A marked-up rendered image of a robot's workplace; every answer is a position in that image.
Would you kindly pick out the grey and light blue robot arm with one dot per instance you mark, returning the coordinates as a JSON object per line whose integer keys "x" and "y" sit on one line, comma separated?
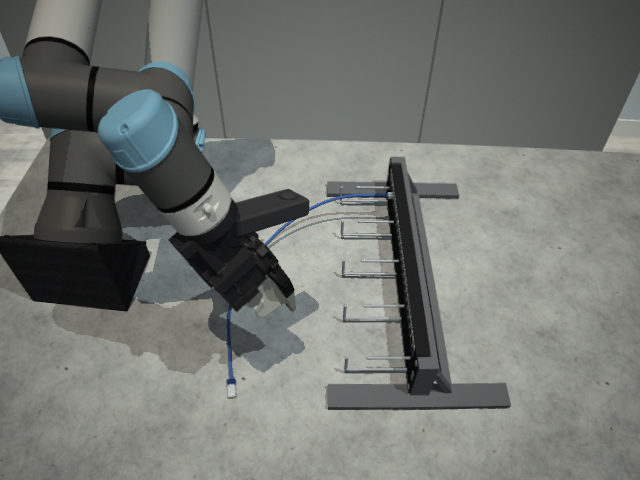
{"x": 54, "y": 86}

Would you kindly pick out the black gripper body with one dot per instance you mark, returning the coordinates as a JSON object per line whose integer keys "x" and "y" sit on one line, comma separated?
{"x": 228, "y": 260}

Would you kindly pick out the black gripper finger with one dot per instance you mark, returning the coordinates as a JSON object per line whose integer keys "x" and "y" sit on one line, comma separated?
{"x": 281, "y": 292}
{"x": 255, "y": 301}

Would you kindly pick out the blue network cable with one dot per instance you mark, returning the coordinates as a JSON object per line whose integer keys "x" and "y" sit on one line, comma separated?
{"x": 267, "y": 242}

